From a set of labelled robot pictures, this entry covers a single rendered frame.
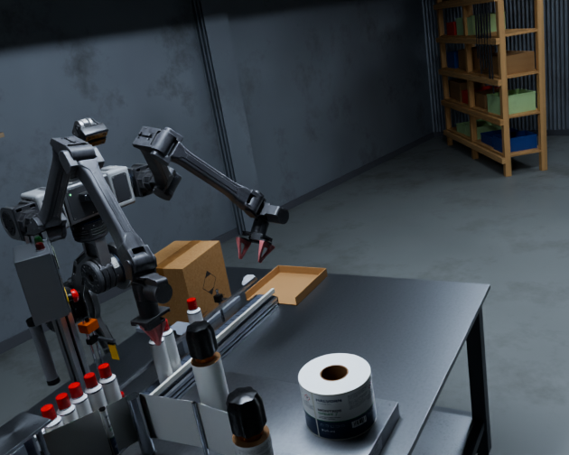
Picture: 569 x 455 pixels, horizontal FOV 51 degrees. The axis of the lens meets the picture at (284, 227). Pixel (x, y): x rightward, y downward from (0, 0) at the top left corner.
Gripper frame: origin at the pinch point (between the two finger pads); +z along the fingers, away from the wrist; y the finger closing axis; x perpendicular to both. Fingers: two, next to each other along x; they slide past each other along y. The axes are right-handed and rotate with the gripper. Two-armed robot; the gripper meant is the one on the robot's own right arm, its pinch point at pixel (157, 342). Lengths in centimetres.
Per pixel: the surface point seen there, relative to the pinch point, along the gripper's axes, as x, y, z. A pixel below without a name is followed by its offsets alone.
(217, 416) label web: -27.8, -12.3, 11.1
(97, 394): 15.2, -13.4, 11.5
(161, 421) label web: -7.1, -12.6, 16.5
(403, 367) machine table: -52, 51, 32
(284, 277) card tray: 25, 108, 29
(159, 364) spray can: 16.6, 12.9, 17.3
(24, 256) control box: 21.5, -17.5, -33.4
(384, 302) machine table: -30, 93, 31
